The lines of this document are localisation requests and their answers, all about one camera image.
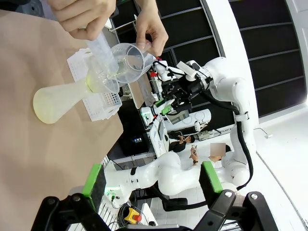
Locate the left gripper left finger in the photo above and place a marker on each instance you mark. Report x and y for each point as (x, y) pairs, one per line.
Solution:
(95, 187)

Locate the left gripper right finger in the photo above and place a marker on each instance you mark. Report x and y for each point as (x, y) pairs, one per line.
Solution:
(210, 183)

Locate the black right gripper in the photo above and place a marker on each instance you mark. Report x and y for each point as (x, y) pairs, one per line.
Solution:
(186, 90)

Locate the clear glass beaker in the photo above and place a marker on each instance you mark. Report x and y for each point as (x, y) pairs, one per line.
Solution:
(146, 72)

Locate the clear graduated cylinder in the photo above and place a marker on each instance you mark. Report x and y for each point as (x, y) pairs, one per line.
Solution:
(101, 53)

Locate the translucent plastic conical flask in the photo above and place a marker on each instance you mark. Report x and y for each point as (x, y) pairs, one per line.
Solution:
(57, 101)

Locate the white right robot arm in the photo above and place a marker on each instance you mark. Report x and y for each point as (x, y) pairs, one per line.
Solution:
(231, 91)

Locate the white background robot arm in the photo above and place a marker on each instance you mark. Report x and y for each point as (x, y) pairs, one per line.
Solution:
(192, 118)

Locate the person's left hand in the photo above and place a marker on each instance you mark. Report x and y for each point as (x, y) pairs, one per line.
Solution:
(155, 24)

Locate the person's right hand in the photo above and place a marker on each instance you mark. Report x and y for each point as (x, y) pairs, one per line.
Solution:
(81, 16)

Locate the background person in white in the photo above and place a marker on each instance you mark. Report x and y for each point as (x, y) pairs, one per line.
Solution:
(216, 158)

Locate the background person in black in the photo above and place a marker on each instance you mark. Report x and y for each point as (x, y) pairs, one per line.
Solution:
(180, 144)

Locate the yellow emergency stop button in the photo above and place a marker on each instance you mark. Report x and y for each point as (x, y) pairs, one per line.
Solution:
(132, 215)

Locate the white perforated plastic basket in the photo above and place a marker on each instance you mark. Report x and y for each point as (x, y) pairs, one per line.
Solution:
(96, 108)

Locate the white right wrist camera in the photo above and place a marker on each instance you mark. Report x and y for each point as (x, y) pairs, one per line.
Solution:
(188, 71)

